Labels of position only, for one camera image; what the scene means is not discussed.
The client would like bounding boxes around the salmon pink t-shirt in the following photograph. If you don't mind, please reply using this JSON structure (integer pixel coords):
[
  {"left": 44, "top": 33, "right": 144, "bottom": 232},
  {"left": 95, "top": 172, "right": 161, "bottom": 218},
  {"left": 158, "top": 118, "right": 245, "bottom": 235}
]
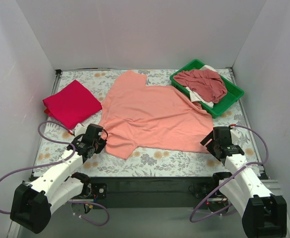
[{"left": 100, "top": 70, "right": 213, "bottom": 160}]

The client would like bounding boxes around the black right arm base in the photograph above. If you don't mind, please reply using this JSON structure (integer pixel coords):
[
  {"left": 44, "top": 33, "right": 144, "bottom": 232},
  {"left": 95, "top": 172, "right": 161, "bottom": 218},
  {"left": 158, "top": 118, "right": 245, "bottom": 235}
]
[{"left": 189, "top": 173, "right": 232, "bottom": 217}]

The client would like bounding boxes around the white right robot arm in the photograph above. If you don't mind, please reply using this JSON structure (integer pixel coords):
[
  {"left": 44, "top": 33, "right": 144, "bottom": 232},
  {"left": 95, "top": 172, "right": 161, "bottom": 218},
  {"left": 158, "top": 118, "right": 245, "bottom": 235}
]
[{"left": 200, "top": 124, "right": 287, "bottom": 238}]

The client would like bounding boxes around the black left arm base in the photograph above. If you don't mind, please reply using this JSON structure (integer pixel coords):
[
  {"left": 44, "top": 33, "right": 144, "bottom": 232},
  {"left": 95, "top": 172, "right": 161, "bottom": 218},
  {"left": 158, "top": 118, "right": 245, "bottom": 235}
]
[{"left": 71, "top": 172, "right": 107, "bottom": 203}]

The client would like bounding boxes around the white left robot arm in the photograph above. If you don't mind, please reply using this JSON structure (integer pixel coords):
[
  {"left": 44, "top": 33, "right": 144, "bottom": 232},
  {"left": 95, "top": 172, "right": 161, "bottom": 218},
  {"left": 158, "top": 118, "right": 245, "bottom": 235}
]
[{"left": 10, "top": 124, "right": 107, "bottom": 234}]

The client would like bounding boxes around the floral patterned table mat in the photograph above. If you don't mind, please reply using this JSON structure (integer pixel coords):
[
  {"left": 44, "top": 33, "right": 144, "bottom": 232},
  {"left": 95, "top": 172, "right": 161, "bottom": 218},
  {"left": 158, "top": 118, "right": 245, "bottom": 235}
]
[{"left": 35, "top": 69, "right": 261, "bottom": 177}]

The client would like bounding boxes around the folded crimson red t-shirt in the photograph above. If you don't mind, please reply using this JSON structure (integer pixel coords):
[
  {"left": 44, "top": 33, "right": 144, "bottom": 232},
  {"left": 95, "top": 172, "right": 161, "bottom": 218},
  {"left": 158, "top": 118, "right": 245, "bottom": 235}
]
[{"left": 43, "top": 80, "right": 102, "bottom": 130}]

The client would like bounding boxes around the white garment in tray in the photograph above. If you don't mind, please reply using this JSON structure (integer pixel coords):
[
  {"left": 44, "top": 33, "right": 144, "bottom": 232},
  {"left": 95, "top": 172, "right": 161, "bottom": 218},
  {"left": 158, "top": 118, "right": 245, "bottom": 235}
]
[{"left": 186, "top": 65, "right": 217, "bottom": 108}]

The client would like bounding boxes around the green plastic tray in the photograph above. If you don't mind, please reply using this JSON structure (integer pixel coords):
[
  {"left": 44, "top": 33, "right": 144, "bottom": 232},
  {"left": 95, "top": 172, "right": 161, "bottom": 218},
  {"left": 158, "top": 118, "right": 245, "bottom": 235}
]
[{"left": 170, "top": 59, "right": 244, "bottom": 118}]

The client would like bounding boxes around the dusty rose t-shirt in tray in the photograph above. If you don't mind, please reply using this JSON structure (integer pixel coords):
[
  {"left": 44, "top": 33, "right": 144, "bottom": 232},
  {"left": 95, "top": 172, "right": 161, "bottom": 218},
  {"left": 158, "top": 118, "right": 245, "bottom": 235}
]
[{"left": 173, "top": 69, "right": 228, "bottom": 104}]

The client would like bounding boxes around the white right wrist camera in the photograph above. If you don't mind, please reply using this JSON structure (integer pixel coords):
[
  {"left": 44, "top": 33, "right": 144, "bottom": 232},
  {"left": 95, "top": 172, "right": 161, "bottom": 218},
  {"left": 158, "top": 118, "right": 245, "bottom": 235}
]
[{"left": 230, "top": 127, "right": 242, "bottom": 147}]

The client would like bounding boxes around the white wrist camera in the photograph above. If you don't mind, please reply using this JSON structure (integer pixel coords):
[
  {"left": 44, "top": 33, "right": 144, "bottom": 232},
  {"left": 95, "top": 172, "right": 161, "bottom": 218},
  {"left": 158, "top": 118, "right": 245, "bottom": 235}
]
[
  {"left": 73, "top": 123, "right": 87, "bottom": 136},
  {"left": 230, "top": 127, "right": 242, "bottom": 147}
]

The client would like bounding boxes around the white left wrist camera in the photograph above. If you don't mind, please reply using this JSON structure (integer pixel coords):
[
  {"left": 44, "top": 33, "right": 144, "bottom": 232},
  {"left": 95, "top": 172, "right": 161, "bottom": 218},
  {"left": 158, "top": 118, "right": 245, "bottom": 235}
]
[{"left": 73, "top": 123, "right": 87, "bottom": 136}]

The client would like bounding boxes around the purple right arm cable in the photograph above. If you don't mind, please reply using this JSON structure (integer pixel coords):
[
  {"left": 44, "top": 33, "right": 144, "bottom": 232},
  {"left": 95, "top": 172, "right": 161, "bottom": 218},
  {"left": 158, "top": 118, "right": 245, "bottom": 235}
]
[{"left": 189, "top": 123, "right": 269, "bottom": 223}]

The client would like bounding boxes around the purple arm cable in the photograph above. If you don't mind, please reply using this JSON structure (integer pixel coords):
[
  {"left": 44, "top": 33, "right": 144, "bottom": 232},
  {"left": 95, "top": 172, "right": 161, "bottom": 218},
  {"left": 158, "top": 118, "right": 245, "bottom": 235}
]
[
  {"left": 189, "top": 123, "right": 269, "bottom": 223},
  {"left": 0, "top": 120, "right": 110, "bottom": 227}
]

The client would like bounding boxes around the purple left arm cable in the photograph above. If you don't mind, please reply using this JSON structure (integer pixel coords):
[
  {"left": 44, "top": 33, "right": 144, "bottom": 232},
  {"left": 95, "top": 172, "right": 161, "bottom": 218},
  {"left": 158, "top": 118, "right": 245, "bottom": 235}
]
[{"left": 0, "top": 120, "right": 110, "bottom": 227}]

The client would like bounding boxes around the aluminium front frame rail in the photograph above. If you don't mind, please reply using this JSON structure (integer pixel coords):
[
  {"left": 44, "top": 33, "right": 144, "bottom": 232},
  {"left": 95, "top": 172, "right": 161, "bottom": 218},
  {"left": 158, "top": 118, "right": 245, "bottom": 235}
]
[{"left": 6, "top": 179, "right": 290, "bottom": 238}]

